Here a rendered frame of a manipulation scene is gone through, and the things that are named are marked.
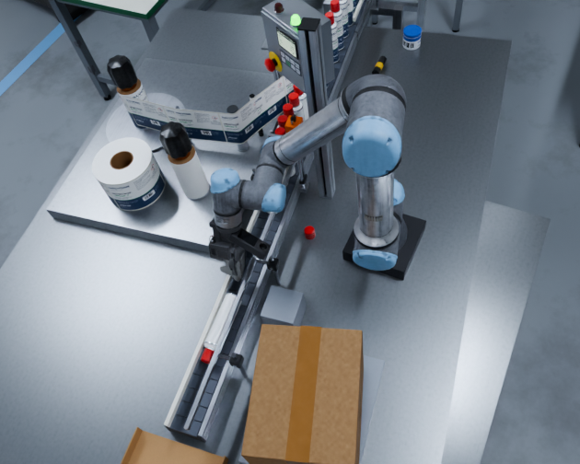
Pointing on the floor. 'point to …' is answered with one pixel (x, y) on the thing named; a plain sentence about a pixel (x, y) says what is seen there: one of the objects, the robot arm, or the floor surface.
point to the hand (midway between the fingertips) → (240, 277)
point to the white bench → (144, 10)
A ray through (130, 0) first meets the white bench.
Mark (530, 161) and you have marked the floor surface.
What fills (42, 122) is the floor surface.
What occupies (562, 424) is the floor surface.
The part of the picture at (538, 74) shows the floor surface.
